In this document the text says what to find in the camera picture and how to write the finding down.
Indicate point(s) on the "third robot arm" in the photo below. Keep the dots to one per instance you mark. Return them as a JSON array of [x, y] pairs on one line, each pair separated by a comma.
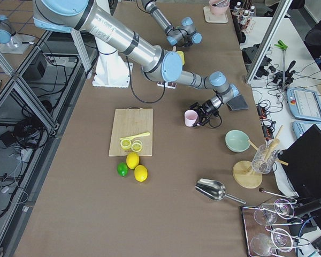
[[7, 32]]

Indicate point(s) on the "yellow lemon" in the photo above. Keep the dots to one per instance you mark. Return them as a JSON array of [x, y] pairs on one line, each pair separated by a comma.
[[132, 160], [140, 173]]

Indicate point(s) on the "teach pendant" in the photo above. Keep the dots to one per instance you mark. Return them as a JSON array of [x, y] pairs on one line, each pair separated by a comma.
[[304, 104], [300, 127]]

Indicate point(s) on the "black monitor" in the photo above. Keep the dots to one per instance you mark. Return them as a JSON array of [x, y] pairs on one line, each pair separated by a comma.
[[304, 163]]

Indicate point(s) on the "wine glass rack tray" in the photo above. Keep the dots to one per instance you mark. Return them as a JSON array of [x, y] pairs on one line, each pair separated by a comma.
[[266, 229]]

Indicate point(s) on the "yellow cup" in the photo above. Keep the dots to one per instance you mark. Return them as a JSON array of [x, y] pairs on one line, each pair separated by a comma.
[[182, 57]]

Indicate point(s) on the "lower wine glass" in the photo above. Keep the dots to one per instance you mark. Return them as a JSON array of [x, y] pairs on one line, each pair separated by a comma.
[[267, 245]]

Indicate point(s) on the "grey cloth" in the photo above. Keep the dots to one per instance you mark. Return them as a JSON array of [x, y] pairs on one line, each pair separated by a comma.
[[237, 103]]

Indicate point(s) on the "lemon slice middle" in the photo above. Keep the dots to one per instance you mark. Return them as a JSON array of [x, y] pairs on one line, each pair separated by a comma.
[[136, 146]]

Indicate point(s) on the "green grabber tool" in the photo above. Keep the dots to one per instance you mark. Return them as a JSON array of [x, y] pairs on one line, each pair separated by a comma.
[[281, 45]]

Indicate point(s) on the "wooden cutting board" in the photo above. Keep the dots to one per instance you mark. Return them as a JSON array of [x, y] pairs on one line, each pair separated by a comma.
[[129, 122]]

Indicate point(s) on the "bottle carrier with bottles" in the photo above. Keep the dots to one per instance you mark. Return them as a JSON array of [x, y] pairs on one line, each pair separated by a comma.
[[243, 13]]

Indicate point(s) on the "pink cup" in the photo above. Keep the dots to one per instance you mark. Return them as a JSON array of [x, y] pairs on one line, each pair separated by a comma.
[[190, 118]]

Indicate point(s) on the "green lime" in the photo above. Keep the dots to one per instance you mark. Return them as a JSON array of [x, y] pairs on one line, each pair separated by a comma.
[[122, 169]]

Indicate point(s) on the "lemon slice top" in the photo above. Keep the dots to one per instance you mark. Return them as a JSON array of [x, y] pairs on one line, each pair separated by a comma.
[[125, 143]]

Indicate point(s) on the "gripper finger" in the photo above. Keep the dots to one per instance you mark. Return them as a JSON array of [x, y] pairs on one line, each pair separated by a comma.
[[195, 107], [201, 121]]

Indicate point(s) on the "aluminium frame post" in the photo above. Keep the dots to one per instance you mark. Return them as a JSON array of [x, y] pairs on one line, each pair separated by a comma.
[[268, 36]]

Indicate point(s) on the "glass cup on stand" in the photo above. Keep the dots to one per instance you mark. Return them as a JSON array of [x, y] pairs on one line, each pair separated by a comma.
[[263, 161]]

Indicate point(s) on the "cream tray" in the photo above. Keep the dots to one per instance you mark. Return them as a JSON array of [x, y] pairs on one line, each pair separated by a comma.
[[220, 18]]

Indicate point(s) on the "metal scoop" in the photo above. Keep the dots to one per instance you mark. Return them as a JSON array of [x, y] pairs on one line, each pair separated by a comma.
[[215, 190]]

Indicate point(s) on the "yellow plastic knife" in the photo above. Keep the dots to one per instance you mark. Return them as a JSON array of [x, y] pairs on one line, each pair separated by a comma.
[[131, 137]]

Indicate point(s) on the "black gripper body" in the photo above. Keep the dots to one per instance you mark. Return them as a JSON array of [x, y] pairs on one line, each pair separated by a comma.
[[207, 106]]

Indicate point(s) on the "lemon slice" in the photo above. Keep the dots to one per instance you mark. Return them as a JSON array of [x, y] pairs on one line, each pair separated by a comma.
[[125, 143], [136, 146]]

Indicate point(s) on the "power strip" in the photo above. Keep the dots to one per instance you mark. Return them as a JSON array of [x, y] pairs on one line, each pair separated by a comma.
[[267, 124]]

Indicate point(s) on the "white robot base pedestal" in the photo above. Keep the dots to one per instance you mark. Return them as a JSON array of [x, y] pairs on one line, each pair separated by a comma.
[[111, 70]]

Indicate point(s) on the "pink bowl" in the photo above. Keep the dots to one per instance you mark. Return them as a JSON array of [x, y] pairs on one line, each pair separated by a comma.
[[218, 7]]

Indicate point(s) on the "green bowl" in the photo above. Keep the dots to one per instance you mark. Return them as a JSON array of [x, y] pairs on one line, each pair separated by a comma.
[[237, 141]]

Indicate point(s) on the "upper wine glass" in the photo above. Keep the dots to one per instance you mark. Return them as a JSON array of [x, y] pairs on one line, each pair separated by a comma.
[[268, 213]]

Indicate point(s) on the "teach pendant lower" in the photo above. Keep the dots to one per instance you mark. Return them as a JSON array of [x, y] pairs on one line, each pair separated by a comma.
[[300, 127]]

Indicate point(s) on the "teach pendant upper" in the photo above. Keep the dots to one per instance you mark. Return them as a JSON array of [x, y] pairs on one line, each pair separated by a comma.
[[304, 104]]

